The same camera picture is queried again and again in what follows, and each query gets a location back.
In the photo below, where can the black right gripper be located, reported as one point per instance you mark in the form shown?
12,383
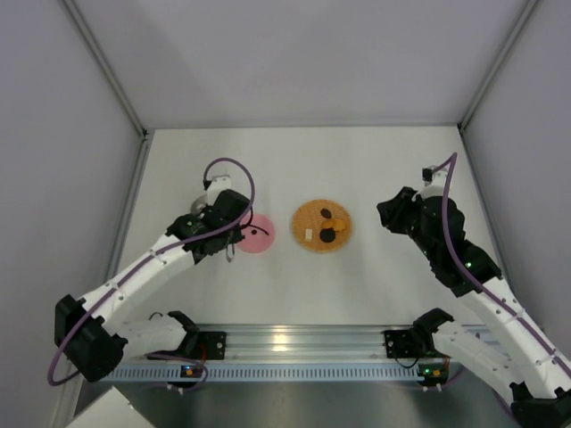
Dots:
394,213

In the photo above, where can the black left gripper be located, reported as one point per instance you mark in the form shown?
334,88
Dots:
236,227

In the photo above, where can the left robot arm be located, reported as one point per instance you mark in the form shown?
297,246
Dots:
94,332

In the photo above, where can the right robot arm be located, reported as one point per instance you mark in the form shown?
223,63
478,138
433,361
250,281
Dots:
529,374

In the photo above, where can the white box corner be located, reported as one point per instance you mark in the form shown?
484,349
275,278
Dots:
111,410

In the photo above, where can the pink round lid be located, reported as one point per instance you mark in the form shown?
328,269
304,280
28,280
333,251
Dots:
258,232

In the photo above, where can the steel bowl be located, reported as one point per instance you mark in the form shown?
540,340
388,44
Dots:
199,204

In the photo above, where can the large dark round food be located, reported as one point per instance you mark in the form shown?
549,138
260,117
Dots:
327,235

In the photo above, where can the orange woven plate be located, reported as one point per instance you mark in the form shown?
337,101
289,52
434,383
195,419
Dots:
308,216

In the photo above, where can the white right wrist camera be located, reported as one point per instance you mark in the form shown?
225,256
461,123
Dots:
434,179

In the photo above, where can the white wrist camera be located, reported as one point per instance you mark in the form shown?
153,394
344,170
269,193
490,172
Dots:
434,179
217,183

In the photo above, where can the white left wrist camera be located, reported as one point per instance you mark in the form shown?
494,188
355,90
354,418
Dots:
217,183

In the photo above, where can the aluminium rail base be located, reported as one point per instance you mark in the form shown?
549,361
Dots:
277,343

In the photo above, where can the slotted cable duct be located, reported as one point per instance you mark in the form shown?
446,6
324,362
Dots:
238,372

